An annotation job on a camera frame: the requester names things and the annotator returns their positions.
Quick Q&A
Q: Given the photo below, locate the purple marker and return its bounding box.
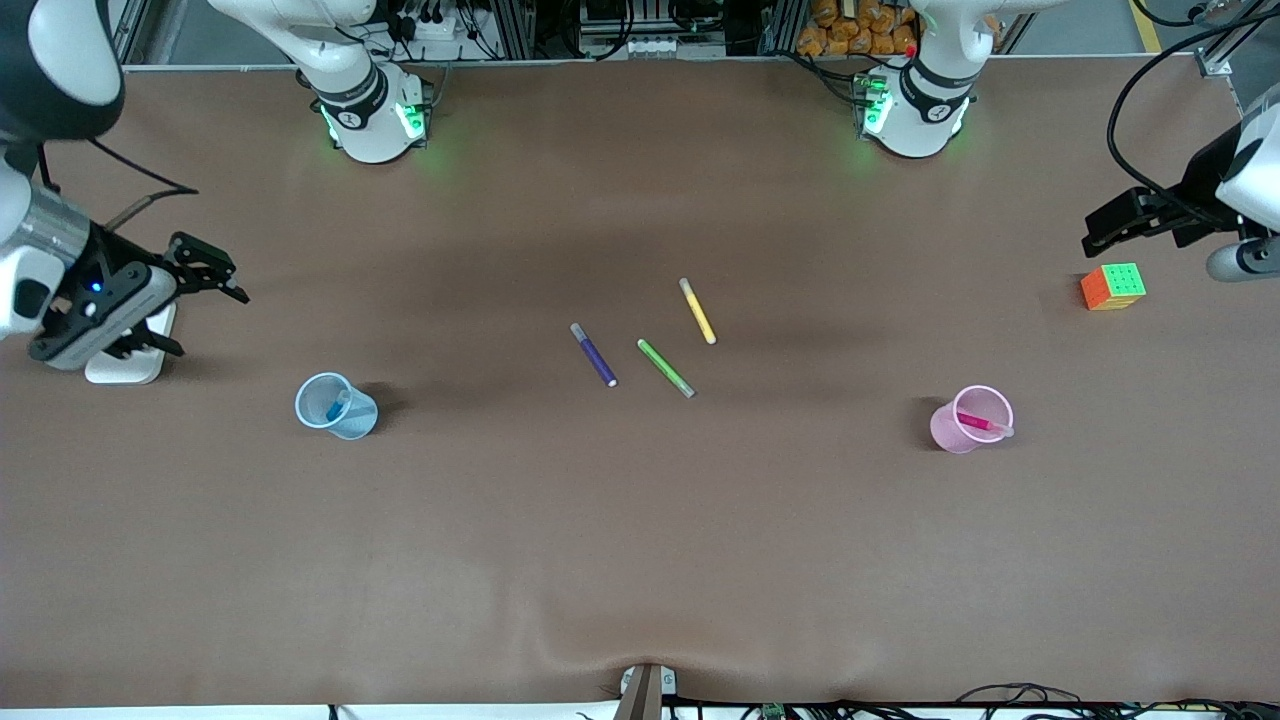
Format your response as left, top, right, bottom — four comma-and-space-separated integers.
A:
570, 322, 618, 388

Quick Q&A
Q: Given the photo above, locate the pink plastic cup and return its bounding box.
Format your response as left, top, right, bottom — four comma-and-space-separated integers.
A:
930, 385, 1014, 455

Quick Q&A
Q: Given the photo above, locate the light blue plastic cup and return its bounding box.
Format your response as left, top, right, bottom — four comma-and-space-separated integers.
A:
294, 371, 379, 441

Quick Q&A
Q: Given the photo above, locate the metal table clamp bracket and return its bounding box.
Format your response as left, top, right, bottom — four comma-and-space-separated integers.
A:
612, 663, 677, 720

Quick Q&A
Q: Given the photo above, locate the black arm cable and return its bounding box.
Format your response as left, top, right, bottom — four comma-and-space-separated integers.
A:
38, 135, 199, 233
1107, 8, 1280, 219

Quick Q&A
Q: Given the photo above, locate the white power strip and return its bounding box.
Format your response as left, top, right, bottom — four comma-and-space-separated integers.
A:
385, 8, 461, 43

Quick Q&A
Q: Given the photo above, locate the colourful puzzle cube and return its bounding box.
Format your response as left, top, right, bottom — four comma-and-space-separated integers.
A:
1080, 262, 1148, 312

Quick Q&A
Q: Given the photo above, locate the white stand with pole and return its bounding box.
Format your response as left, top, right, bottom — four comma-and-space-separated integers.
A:
85, 303, 177, 386

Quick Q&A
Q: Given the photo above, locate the yellow marker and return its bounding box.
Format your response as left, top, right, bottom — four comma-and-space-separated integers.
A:
678, 277, 717, 346

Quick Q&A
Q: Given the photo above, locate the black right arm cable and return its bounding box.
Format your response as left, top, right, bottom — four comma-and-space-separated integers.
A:
38, 135, 199, 233

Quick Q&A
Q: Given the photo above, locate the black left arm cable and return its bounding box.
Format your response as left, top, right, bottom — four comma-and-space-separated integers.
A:
1107, 8, 1280, 219

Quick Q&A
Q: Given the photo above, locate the green marker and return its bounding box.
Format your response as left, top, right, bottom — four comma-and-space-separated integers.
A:
637, 338, 696, 399

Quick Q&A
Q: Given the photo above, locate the pile of orange objects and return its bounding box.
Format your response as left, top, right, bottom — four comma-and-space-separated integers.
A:
797, 0, 921, 57

